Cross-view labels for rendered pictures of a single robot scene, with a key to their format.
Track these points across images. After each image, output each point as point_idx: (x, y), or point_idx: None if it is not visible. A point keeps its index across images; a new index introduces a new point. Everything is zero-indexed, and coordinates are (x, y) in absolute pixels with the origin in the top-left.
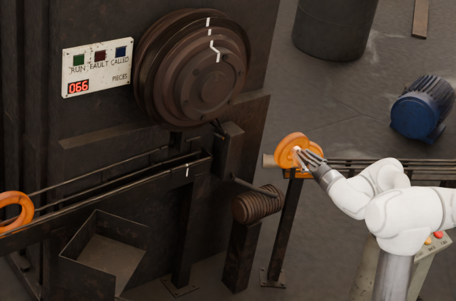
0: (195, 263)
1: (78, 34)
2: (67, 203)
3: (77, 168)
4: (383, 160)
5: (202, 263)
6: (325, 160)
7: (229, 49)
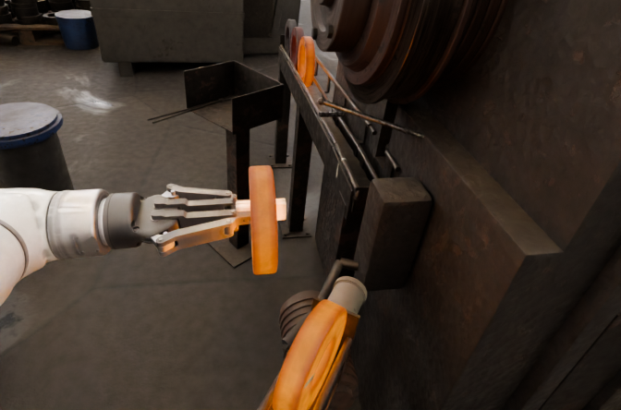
0: (358, 396)
1: None
2: (332, 111)
3: (340, 72)
4: None
5: (355, 407)
6: (161, 237)
7: None
